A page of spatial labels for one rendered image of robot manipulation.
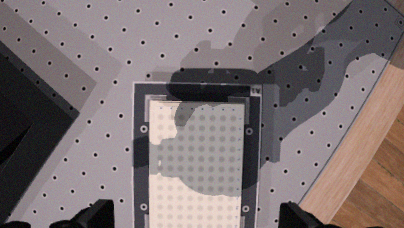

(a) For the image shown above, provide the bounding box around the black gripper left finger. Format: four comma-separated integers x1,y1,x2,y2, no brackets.
0,199,115,228

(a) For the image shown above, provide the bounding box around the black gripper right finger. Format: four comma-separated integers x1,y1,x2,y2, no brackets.
278,202,342,228

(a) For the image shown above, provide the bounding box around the grey flat base plate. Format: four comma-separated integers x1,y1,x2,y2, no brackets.
0,0,404,228

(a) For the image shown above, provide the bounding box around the grey pcr plate with grid of round wells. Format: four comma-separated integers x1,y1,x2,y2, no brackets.
149,100,244,228

